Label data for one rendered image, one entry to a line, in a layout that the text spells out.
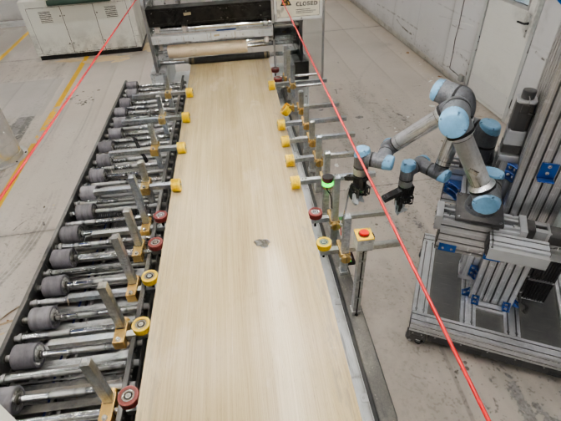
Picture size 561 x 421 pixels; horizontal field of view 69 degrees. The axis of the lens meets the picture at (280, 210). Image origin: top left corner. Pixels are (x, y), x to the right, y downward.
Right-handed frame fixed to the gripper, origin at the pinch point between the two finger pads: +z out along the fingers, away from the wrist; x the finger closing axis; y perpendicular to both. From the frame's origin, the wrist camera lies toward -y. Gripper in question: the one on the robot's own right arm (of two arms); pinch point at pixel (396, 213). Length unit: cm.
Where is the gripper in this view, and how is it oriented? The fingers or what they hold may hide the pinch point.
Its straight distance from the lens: 250.1
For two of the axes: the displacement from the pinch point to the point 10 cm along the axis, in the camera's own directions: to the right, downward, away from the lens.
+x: -1.1, -6.3, 7.7
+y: 9.9, -1.0, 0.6
